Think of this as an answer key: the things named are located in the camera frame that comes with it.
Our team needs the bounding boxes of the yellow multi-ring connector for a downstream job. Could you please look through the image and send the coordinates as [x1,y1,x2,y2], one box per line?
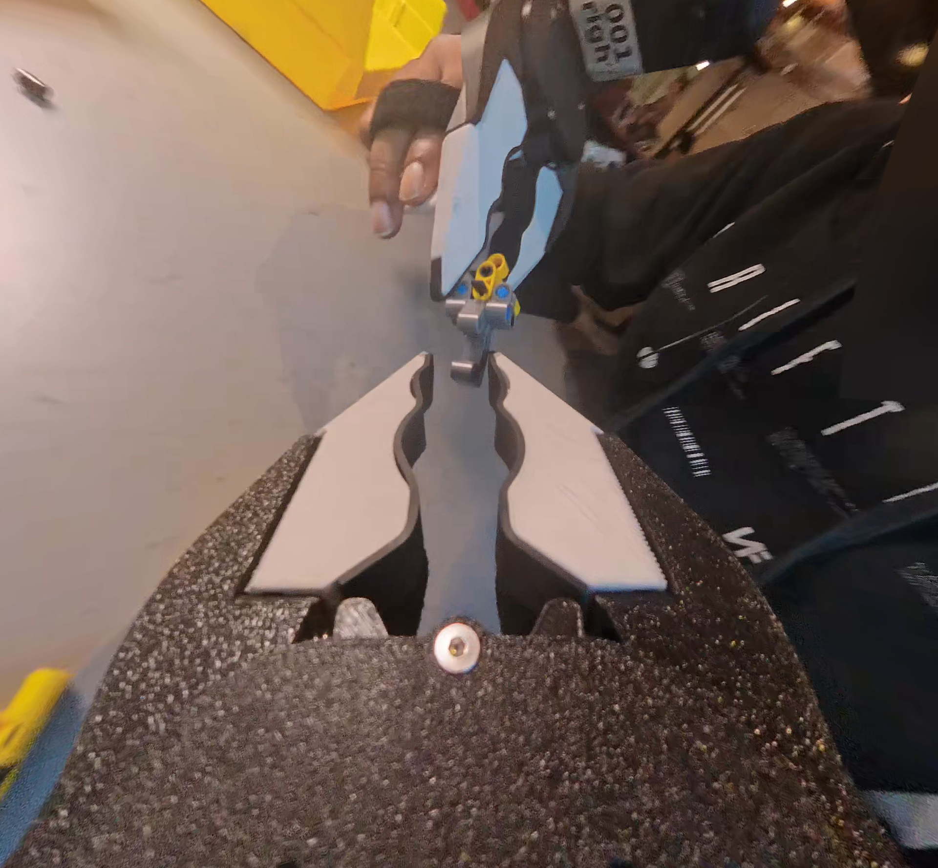
[472,252,512,299]

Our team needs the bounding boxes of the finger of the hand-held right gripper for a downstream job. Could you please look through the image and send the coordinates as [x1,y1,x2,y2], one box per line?
[429,62,530,301]
[504,164,580,291]

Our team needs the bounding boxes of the yellow beam assembly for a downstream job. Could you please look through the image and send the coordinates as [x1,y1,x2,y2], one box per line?
[0,669,70,796]

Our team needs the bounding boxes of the small grey connector blue pins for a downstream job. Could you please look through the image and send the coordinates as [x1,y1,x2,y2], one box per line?
[480,285,523,330]

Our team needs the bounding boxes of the small black connector piece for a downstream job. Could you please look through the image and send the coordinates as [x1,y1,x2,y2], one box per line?
[13,69,56,107]

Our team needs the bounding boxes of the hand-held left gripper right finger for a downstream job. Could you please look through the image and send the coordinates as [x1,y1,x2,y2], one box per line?
[486,352,669,595]

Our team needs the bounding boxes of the grey angled beam assembly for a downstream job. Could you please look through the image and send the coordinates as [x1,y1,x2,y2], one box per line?
[446,282,523,387]

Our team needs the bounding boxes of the person's torso black hoodie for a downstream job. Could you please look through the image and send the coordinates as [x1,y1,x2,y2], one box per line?
[564,98,938,847]

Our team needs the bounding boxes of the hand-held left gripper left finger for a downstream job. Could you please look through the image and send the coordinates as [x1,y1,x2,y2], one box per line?
[244,351,435,596]

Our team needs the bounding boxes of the person's right hand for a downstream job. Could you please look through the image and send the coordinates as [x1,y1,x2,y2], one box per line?
[358,34,466,240]

